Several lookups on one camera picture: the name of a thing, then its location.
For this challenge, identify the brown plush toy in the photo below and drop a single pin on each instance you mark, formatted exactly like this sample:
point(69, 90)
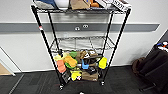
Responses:
point(83, 55)

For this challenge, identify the green toy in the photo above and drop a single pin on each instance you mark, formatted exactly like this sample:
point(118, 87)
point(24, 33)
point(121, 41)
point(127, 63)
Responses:
point(73, 54)

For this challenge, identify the black bag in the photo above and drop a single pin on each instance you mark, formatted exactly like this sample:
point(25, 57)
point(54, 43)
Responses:
point(93, 61)

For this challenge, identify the small blue toy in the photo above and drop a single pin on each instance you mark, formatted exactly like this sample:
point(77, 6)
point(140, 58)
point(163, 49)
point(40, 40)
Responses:
point(85, 65)

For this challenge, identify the orange yellow plush toy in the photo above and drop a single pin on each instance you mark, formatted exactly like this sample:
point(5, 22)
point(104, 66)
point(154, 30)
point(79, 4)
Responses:
point(70, 61)

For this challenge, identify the yellow bag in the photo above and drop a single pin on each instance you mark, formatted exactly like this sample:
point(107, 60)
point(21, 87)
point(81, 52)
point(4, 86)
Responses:
point(103, 63)

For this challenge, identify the salmon orange toy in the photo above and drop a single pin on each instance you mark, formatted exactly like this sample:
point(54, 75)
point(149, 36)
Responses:
point(61, 65)

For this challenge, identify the yellow toy with dark print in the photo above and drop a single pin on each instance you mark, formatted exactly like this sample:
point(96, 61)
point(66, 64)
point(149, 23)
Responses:
point(76, 75)

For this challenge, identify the orange toy figure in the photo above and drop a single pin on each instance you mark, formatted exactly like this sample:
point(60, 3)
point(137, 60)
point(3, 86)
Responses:
point(94, 3)

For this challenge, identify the white box with brown print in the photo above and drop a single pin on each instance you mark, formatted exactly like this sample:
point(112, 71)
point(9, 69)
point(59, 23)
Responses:
point(105, 3)

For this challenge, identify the white bowl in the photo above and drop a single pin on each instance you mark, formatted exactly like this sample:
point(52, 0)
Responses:
point(62, 3)

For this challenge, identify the white box with black lettering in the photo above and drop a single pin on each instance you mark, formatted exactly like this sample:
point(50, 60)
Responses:
point(121, 5)

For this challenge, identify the black chair with dark garment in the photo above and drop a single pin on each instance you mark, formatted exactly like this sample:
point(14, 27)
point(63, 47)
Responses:
point(153, 68)

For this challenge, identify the small red blue objects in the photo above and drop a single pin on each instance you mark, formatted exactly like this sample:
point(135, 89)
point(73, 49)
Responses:
point(162, 46)

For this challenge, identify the grey wall socket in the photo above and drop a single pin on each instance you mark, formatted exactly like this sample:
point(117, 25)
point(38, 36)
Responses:
point(85, 26)
point(77, 28)

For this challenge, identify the long grey wall band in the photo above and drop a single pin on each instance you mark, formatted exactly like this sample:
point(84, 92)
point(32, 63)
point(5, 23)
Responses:
point(20, 27)

